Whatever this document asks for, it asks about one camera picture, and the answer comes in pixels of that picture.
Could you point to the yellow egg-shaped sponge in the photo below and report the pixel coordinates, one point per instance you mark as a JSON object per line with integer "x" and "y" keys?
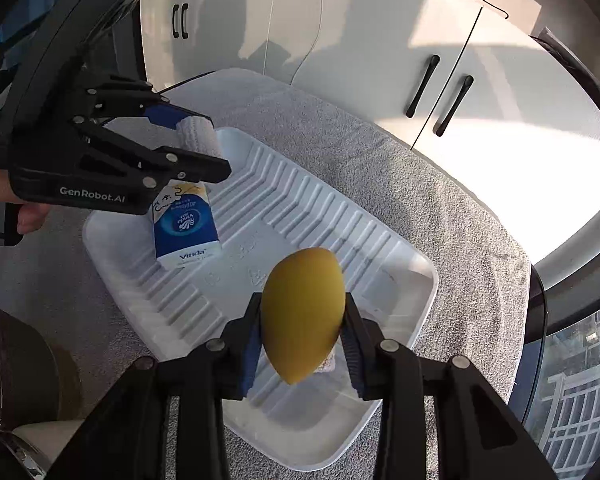
{"x": 302, "y": 310}

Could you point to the building outside window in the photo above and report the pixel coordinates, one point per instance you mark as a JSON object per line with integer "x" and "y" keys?
{"x": 585, "y": 390}

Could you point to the white ribbed towel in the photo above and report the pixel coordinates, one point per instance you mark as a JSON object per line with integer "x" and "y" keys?
{"x": 200, "y": 136}

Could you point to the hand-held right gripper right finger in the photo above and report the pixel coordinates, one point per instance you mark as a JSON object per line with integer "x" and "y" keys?
{"x": 355, "y": 360}

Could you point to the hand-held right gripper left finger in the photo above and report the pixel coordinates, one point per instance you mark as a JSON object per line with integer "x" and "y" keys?
{"x": 245, "y": 360}

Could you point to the brown leather chair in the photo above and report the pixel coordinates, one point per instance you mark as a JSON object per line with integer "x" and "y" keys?
{"x": 10, "y": 360}

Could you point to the white cabinet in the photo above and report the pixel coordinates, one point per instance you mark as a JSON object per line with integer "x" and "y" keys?
{"x": 355, "y": 35}

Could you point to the blue white tissue packet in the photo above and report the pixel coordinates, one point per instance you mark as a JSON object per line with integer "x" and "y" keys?
{"x": 185, "y": 230}

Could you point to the grey towel mat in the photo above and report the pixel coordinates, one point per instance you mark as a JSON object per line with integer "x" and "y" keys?
{"x": 405, "y": 185}

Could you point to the white ribbed plastic tray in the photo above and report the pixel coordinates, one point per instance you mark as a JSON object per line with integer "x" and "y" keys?
{"x": 300, "y": 200}

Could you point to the person's left hand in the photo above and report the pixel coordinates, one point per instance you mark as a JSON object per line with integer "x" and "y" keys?
{"x": 32, "y": 217}

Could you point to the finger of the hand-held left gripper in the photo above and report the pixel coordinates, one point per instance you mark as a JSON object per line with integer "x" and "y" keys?
{"x": 175, "y": 116}
{"x": 200, "y": 167}

